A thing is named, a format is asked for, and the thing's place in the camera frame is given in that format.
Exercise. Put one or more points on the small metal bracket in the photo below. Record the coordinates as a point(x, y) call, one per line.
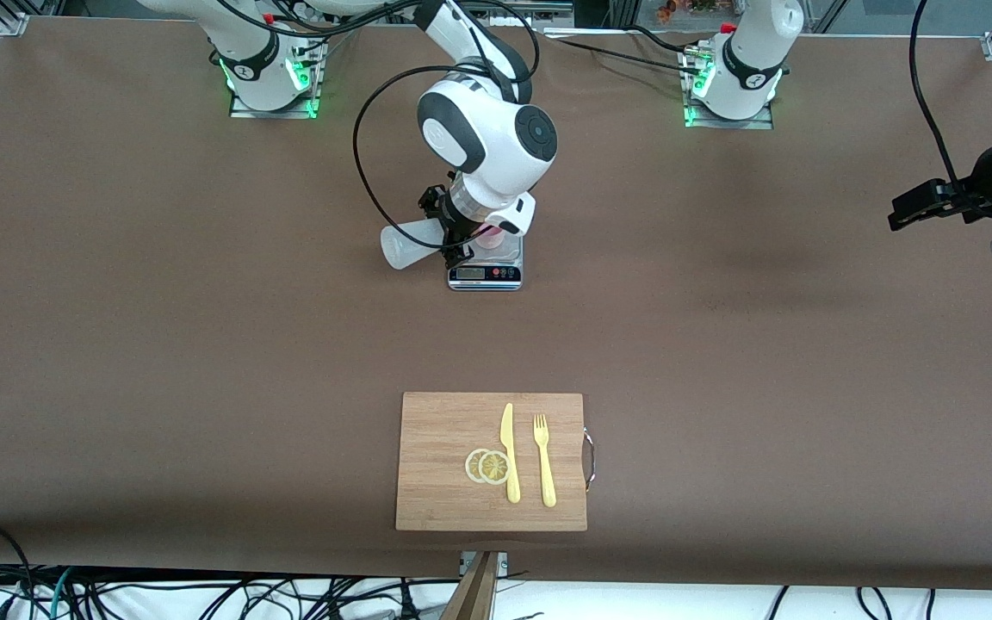
point(503, 564)

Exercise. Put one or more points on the yellow plastic knife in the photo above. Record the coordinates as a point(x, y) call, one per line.
point(512, 482)

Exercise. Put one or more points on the yellow plastic fork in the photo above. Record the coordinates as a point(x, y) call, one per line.
point(548, 474)

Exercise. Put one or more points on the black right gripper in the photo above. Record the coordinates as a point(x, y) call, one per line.
point(456, 229)

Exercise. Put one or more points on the lemon slice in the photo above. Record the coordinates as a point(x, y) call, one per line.
point(494, 468)

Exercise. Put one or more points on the white power strip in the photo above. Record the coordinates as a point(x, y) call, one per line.
point(500, 19)

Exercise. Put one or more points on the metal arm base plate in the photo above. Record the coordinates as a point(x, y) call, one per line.
point(733, 123)
point(276, 112)

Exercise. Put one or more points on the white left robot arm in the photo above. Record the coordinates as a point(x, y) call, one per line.
point(750, 60)

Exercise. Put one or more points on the squeeze bottle with orange cap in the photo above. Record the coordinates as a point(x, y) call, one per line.
point(406, 243)

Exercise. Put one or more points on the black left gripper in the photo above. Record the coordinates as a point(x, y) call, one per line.
point(966, 195)

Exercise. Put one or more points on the brown table cover sheet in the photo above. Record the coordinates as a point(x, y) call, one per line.
point(203, 430)

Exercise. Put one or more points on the tall frame post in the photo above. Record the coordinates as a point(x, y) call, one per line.
point(474, 594)

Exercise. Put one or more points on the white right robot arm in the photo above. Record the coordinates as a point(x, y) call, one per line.
point(496, 146)

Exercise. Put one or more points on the pink plastic cup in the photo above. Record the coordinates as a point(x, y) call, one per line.
point(496, 234)

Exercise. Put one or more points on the silver digital kitchen scale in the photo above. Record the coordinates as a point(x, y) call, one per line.
point(486, 274)

